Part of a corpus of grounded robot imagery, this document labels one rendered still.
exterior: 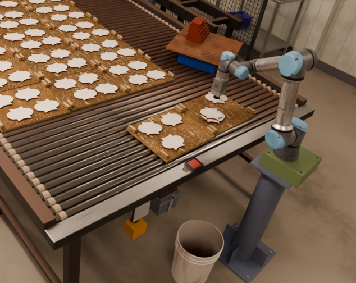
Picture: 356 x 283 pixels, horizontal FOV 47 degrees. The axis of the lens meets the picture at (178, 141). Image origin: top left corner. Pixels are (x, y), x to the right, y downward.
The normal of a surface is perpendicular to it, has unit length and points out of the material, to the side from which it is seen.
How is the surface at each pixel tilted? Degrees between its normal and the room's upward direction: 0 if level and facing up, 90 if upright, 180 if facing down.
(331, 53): 90
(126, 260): 0
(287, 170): 90
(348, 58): 90
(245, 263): 0
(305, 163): 2
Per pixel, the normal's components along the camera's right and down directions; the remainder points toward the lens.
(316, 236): 0.18, -0.77
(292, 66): -0.76, 0.14
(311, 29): -0.66, 0.37
